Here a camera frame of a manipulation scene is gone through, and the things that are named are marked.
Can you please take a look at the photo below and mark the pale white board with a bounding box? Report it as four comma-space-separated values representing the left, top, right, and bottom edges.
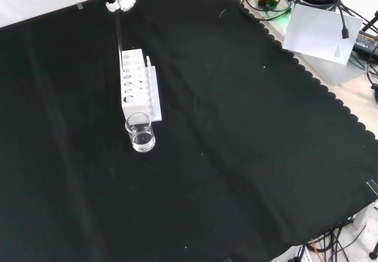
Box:
282, 3, 364, 66

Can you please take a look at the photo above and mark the black plug cable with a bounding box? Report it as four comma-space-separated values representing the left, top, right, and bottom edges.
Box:
333, 0, 350, 40

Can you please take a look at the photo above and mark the white test tube rack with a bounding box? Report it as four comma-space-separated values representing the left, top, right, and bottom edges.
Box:
119, 48, 164, 123

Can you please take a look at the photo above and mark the black power supply box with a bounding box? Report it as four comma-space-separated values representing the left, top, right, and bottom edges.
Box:
352, 30, 378, 57

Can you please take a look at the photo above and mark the clear tape strip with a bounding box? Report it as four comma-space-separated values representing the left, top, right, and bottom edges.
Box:
365, 178, 378, 198

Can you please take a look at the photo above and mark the clear glass beaker with water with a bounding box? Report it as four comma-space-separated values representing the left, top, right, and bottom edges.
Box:
125, 112, 157, 153

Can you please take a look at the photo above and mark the black bench cloth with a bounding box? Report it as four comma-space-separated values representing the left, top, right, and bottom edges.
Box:
0, 0, 378, 262

